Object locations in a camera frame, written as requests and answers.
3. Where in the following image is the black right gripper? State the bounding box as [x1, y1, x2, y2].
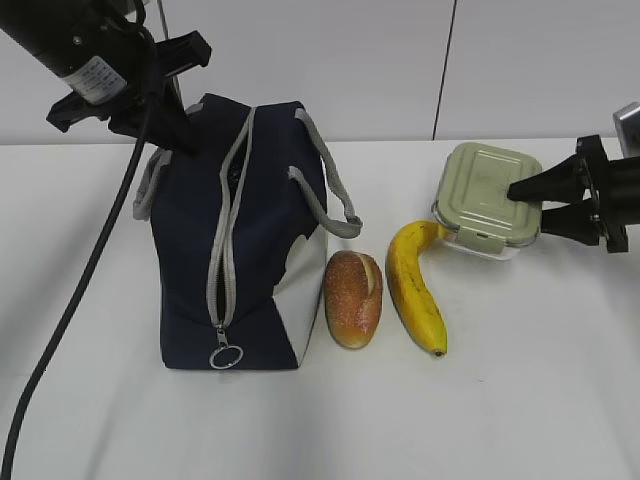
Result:
[507, 135, 639, 253]

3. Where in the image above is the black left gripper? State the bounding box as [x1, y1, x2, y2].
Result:
[47, 31, 212, 154]

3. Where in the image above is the green lid food container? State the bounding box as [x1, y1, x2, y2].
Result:
[431, 142, 542, 260]

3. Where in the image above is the navy blue lunch bag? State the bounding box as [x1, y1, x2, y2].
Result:
[133, 94, 362, 371]

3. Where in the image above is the yellow banana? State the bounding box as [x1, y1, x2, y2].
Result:
[386, 220, 448, 357]

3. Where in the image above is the brown bread roll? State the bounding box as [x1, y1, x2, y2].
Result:
[323, 250, 383, 350]

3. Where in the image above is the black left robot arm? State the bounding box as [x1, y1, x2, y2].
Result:
[1, 0, 212, 153]

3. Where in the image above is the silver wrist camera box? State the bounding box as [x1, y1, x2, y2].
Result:
[613, 102, 640, 158]

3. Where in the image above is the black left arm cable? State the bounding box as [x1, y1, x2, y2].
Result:
[0, 24, 164, 480]

